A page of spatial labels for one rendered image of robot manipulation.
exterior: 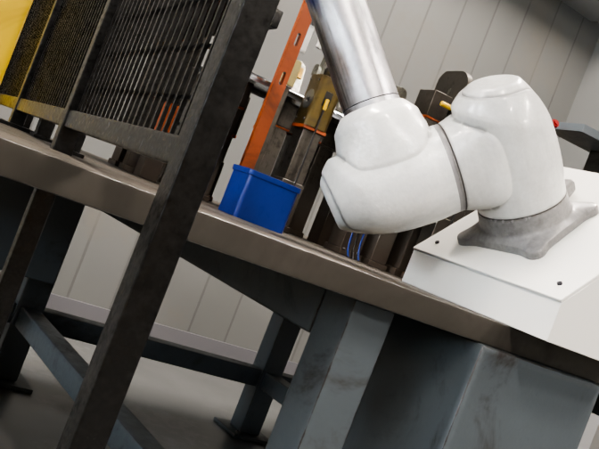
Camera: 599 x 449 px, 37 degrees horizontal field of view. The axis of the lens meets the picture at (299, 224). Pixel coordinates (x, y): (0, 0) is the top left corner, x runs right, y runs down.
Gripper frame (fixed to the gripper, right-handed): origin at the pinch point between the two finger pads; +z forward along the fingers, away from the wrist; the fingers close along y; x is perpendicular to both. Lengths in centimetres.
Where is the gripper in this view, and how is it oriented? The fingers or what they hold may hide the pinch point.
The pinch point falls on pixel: (312, 44)
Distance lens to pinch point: 216.1
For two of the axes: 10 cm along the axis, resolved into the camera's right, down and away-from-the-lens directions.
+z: -3.6, 9.3, 0.0
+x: 8.4, 3.3, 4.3
